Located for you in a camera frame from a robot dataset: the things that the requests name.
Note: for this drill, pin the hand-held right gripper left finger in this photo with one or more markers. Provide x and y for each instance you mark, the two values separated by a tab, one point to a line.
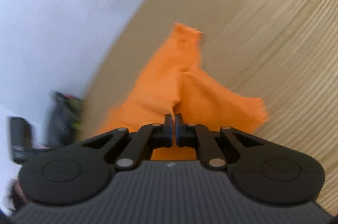
169	131

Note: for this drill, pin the dark plaid folded garment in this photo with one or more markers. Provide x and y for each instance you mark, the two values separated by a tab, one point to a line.
59	121

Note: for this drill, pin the yellow-green folded garment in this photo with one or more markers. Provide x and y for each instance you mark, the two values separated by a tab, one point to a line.
76	113

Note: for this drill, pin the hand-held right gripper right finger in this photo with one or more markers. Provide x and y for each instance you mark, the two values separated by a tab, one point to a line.
179	131

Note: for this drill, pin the orange t-shirt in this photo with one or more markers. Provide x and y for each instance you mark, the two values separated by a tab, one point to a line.
169	81

